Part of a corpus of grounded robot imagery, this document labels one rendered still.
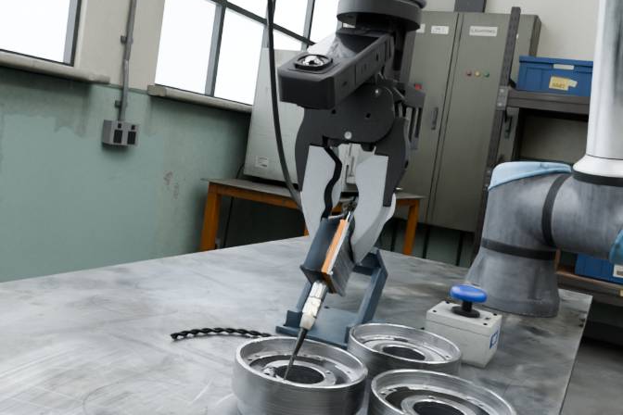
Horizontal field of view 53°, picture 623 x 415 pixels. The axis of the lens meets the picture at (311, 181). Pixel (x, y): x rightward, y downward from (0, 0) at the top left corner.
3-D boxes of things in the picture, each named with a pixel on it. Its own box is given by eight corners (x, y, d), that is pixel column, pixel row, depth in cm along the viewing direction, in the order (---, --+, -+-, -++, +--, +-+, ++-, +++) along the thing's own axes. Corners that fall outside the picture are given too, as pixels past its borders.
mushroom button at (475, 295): (476, 339, 68) (483, 294, 67) (440, 329, 69) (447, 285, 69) (483, 331, 71) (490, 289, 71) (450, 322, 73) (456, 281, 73)
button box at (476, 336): (484, 369, 66) (491, 324, 65) (420, 350, 69) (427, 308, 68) (498, 351, 73) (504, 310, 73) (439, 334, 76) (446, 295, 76)
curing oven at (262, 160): (355, 201, 274) (377, 55, 270) (241, 180, 301) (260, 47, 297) (400, 199, 329) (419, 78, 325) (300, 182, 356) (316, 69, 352)
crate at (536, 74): (603, 106, 395) (609, 72, 394) (605, 100, 360) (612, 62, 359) (519, 98, 416) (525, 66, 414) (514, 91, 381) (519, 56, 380)
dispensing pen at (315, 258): (256, 370, 45) (335, 181, 52) (274, 387, 48) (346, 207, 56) (282, 378, 44) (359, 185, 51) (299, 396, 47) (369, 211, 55)
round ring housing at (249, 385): (309, 459, 42) (318, 399, 42) (200, 403, 48) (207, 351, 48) (384, 415, 50) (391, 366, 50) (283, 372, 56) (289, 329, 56)
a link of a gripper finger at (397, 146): (409, 207, 50) (413, 97, 49) (403, 207, 48) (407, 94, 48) (354, 204, 52) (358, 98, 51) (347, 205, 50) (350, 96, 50)
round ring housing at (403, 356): (464, 417, 52) (472, 370, 52) (341, 396, 53) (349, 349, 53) (447, 372, 63) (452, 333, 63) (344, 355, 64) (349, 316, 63)
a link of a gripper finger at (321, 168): (344, 250, 57) (369, 152, 56) (317, 257, 51) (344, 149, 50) (314, 240, 58) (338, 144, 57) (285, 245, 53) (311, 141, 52)
